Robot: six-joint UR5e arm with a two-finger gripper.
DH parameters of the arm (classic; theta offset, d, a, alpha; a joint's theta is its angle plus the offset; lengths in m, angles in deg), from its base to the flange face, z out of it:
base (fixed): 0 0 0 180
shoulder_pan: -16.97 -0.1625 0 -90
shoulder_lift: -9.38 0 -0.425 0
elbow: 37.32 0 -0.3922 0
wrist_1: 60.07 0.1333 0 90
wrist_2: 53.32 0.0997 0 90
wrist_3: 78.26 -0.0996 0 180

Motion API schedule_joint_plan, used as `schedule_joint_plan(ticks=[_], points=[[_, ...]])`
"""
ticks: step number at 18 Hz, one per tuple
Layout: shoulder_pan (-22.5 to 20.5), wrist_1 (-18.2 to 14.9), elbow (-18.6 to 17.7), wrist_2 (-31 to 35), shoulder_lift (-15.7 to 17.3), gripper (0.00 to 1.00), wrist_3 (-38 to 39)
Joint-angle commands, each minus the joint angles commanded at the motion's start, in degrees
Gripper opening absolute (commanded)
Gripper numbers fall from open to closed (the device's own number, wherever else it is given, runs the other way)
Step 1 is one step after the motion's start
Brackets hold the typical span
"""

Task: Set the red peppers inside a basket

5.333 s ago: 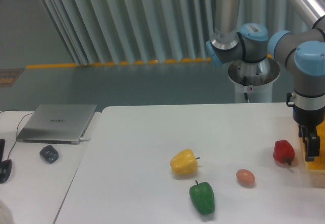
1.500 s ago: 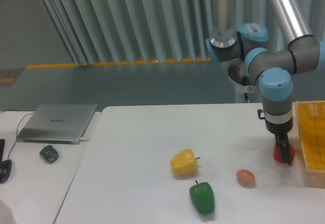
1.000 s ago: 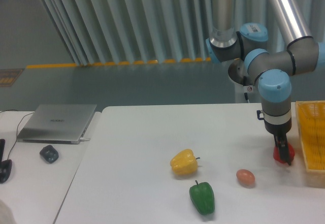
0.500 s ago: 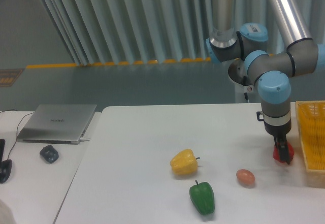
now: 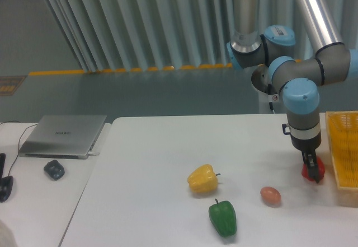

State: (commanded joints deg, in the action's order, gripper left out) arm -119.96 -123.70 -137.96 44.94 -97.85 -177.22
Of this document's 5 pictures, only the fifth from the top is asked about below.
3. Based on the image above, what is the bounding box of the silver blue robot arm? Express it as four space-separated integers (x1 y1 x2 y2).
227 0 357 182

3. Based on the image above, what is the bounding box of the brown egg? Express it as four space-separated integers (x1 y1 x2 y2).
260 187 281 204

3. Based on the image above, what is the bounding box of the thin black cable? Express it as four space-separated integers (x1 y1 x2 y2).
0 120 42 178

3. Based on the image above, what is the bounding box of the yellow bell pepper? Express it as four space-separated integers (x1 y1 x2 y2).
187 164 220 193

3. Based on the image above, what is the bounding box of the green bell pepper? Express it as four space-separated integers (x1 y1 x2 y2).
208 199 237 237

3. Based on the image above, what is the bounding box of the black device with stand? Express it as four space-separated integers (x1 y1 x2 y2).
1 153 13 203

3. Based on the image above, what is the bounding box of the white folding partition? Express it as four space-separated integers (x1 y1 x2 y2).
32 0 358 72

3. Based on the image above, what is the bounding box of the black pedestal cable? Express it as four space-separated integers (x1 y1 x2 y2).
267 83 276 114

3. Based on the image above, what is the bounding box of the yellow plastic basket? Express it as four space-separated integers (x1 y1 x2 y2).
326 111 357 208

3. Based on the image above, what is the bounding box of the silver laptop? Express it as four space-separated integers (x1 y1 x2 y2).
19 115 106 159

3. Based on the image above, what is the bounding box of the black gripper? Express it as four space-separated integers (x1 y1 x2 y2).
282 123 321 183

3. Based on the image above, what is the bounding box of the red bell pepper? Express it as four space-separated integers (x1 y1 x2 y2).
301 156 325 181

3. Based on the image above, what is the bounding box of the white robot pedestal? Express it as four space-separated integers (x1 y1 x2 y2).
251 64 285 114

